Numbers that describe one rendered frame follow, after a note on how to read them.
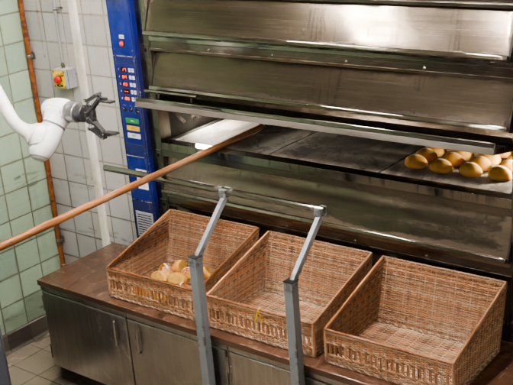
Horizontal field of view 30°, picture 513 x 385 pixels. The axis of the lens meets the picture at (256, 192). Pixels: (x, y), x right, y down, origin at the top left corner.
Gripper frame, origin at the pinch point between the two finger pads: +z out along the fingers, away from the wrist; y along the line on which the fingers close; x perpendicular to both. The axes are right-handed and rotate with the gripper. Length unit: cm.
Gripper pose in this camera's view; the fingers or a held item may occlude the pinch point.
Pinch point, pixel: (113, 118)
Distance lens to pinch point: 402.7
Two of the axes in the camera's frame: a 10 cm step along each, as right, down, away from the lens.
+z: 8.0, 1.5, -5.9
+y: 0.8, 9.4, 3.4
